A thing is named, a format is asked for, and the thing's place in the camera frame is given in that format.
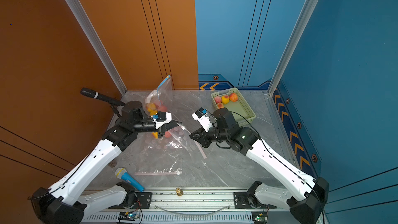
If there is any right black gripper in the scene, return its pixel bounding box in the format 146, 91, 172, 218
189, 124, 231, 149

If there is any pink peach with leaf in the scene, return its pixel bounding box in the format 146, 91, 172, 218
164, 131, 172, 138

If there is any pink-dotted zip bag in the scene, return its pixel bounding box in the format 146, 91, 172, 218
145, 132, 174, 150
170, 123, 207, 159

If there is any clear blue-zipper zip bag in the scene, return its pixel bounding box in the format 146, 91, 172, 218
145, 75, 173, 112

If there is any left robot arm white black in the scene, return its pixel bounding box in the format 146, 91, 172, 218
30, 101, 179, 224

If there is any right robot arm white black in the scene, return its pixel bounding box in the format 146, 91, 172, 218
190, 108, 329, 224

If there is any pink peach basket corner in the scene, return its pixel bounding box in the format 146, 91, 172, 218
214, 96, 222, 104

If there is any yellow peach pink spot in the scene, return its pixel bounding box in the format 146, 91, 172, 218
221, 95, 230, 105

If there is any orange red wrinkled peach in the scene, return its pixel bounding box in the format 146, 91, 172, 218
229, 93, 238, 102

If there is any green plastic fruit basket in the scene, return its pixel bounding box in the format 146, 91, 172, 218
211, 88, 256, 125

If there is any blue handheld microphone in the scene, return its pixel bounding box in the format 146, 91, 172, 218
115, 168, 145, 192

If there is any black microphone on stand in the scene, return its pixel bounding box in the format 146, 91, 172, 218
80, 88, 125, 117

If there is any left green circuit board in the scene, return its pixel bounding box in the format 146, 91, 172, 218
117, 212, 141, 223

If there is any green circuit board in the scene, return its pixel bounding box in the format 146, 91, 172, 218
117, 212, 141, 223
251, 212, 268, 224

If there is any right green circuit board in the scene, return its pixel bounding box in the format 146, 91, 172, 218
251, 212, 268, 224

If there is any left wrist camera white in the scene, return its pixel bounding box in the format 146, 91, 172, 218
151, 112, 172, 130

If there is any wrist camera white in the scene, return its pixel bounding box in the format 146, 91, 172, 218
151, 112, 172, 130
192, 107, 215, 132

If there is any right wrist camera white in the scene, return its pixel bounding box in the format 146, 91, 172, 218
192, 107, 215, 132

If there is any brass knob on rail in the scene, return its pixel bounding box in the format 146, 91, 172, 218
175, 188, 183, 197

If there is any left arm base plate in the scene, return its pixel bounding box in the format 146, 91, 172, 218
108, 191, 152, 210

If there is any aluminium front rail frame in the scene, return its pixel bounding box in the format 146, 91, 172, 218
82, 187, 298, 224

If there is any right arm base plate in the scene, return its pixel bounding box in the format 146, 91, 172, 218
233, 192, 277, 209

